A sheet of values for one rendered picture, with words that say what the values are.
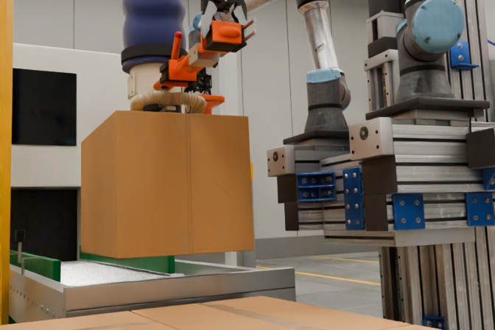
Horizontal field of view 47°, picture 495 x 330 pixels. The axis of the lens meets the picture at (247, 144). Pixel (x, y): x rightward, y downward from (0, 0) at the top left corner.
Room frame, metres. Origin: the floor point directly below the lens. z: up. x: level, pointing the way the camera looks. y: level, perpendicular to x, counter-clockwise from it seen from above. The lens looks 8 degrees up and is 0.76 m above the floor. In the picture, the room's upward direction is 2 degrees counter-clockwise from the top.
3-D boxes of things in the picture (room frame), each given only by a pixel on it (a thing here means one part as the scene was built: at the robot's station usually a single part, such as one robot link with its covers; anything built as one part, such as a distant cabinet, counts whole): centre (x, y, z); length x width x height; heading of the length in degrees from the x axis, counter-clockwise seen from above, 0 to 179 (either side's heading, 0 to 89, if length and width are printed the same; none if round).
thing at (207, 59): (1.47, 0.11, 1.20); 0.07 x 0.07 x 0.04; 25
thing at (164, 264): (3.14, 0.69, 0.60); 1.60 x 0.11 x 0.09; 29
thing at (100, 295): (1.68, 0.18, 0.58); 0.70 x 0.03 x 0.06; 119
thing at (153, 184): (1.89, 0.30, 0.87); 0.60 x 0.40 x 0.40; 25
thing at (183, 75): (1.67, 0.20, 1.20); 0.10 x 0.08 x 0.06; 115
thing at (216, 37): (1.35, 0.05, 1.21); 0.08 x 0.07 x 0.05; 25
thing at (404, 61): (1.47, -0.47, 1.20); 0.13 x 0.12 x 0.14; 177
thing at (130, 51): (1.90, 0.30, 1.32); 0.23 x 0.23 x 0.04
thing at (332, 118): (1.93, -0.27, 1.09); 0.15 x 0.15 x 0.10
